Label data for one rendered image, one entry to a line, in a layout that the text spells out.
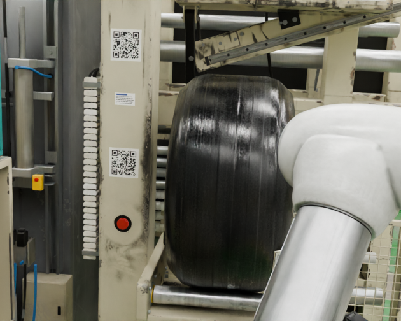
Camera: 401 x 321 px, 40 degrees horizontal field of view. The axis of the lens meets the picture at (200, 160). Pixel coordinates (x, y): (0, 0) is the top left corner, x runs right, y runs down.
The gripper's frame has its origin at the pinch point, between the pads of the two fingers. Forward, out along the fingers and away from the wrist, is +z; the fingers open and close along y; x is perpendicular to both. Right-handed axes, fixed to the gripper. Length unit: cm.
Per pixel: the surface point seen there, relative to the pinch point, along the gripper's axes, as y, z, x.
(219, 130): -25.7, 36.7, -1.9
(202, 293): 14.0, 27.5, -13.6
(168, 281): 39, 52, -8
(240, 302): 14.5, 20.2, -7.2
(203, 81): -27, 53, 6
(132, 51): -33, 67, -5
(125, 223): 5, 51, -21
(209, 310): 19.6, 25.6, -12.8
